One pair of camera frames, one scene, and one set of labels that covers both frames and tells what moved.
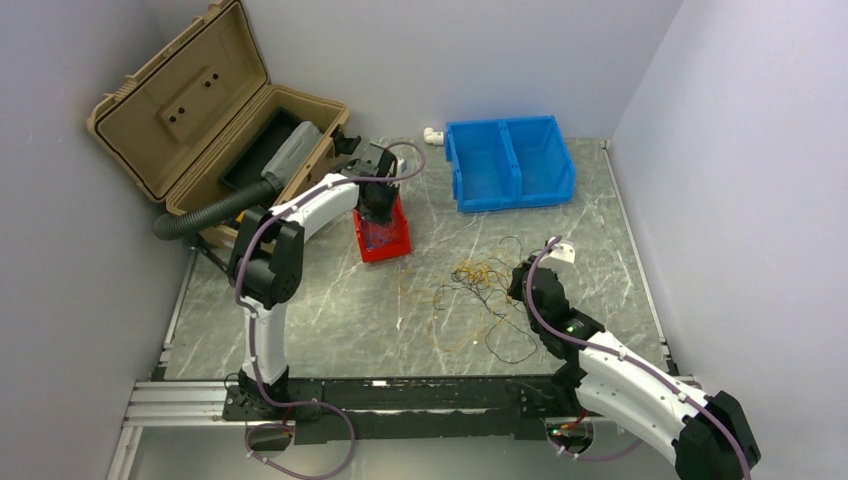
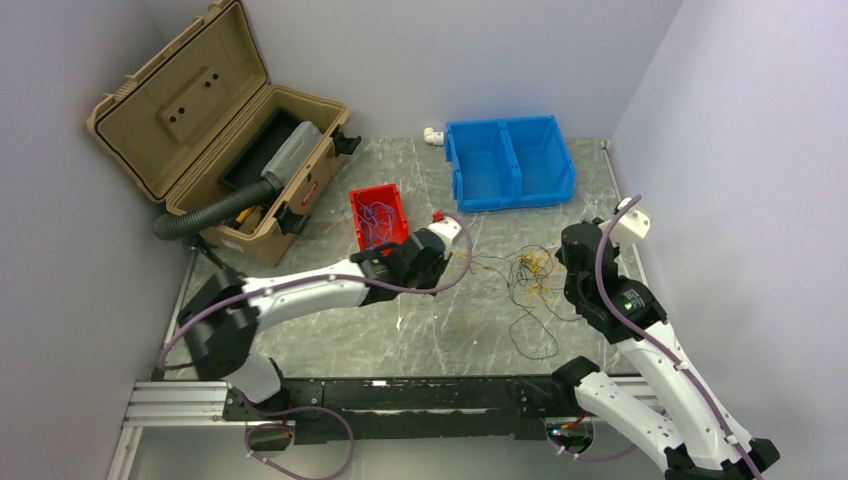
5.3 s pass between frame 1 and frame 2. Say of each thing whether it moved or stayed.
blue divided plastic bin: stayed
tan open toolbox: stayed
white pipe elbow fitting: stayed
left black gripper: moved
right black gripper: moved
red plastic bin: stayed
